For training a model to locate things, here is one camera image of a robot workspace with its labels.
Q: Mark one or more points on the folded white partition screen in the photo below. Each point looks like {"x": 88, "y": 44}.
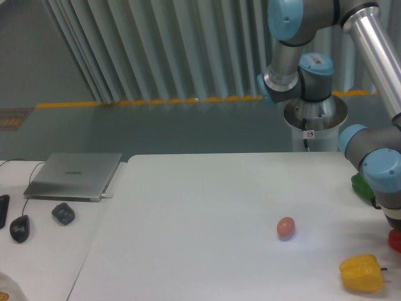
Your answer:
{"x": 165, "y": 50}

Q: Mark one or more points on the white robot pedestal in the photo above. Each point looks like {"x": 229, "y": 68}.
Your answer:
{"x": 315, "y": 126}

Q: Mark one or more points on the silver closed laptop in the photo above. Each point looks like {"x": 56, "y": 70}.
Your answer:
{"x": 74, "y": 177}

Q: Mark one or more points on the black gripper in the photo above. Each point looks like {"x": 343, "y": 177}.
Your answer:
{"x": 394, "y": 223}

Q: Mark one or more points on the red bell pepper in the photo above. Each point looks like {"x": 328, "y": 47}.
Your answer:
{"x": 394, "y": 240}

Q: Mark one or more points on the white cloth with orange print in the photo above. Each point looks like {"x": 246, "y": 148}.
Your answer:
{"x": 10, "y": 290}

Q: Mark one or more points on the yellow bell pepper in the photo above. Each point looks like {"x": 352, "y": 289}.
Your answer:
{"x": 362, "y": 273}

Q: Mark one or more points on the dark grey small case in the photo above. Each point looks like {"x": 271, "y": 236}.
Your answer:
{"x": 63, "y": 213}

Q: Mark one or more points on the white usb dongle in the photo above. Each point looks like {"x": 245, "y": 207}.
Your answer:
{"x": 106, "y": 196}

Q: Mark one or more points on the green bell pepper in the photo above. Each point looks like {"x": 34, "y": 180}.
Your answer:
{"x": 361, "y": 188}

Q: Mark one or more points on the black flat device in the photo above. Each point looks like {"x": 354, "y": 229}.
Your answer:
{"x": 4, "y": 205}

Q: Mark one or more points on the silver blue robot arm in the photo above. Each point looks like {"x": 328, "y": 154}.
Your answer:
{"x": 294, "y": 75}

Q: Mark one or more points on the brown egg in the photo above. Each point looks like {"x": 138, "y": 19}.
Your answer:
{"x": 285, "y": 227}

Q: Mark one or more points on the black computer mouse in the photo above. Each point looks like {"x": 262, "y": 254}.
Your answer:
{"x": 20, "y": 229}

